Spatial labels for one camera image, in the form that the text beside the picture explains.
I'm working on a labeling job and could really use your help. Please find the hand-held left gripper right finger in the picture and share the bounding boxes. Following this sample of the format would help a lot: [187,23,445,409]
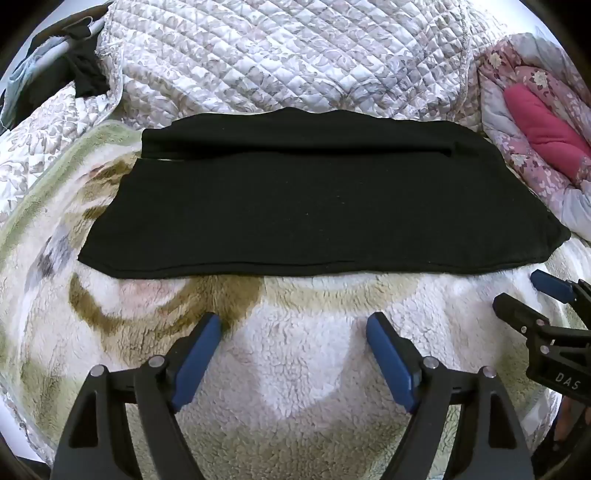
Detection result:
[366,312,535,480]

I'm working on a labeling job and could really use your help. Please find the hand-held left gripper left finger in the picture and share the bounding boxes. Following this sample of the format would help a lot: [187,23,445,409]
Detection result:
[50,312,223,480]

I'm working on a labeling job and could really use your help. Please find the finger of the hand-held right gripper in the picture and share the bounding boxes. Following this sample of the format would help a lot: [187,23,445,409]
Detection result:
[531,270,591,319]
[492,294,550,345]

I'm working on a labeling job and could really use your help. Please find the black pants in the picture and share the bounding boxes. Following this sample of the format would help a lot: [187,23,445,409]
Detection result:
[78,107,572,280]

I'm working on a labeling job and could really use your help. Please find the floral fleece blanket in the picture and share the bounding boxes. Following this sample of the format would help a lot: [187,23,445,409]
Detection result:
[0,121,591,480]

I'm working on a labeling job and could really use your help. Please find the pink floral comforter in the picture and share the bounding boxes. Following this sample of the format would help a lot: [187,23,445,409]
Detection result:
[475,32,591,241]

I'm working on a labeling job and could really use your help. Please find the pink pillow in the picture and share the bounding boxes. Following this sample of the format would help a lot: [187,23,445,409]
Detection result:
[503,83,591,183]

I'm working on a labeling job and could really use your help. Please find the dark clothing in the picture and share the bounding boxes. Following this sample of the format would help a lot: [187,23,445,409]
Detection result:
[18,18,109,116]

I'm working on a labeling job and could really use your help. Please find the quilted patterned bedspread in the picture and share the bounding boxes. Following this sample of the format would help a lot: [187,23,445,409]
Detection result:
[0,0,509,232]

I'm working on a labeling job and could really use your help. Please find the light blue cloth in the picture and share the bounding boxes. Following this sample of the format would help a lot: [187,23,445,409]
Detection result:
[0,37,70,125]

